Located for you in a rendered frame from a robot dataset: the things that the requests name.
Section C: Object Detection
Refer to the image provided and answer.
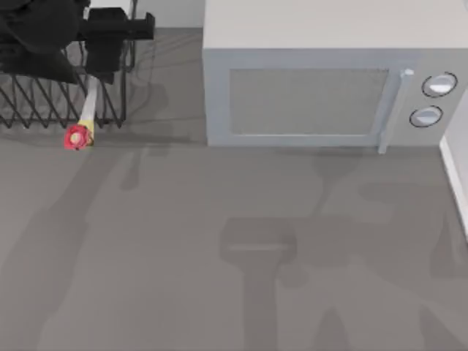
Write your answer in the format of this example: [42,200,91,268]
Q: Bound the microwave oven door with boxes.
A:
[203,48,403,148]

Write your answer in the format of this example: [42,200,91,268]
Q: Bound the pale grey microwave oven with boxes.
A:
[201,0,468,155]

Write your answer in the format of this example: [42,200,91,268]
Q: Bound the small white microwave knob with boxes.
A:
[408,105,444,128]

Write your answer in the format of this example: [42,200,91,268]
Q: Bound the large white microwave knob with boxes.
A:
[420,71,458,98]

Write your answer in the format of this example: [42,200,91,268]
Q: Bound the black wire basket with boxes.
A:
[0,0,138,130]

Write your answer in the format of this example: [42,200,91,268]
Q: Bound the grey microwave door handle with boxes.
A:
[377,67,415,155]

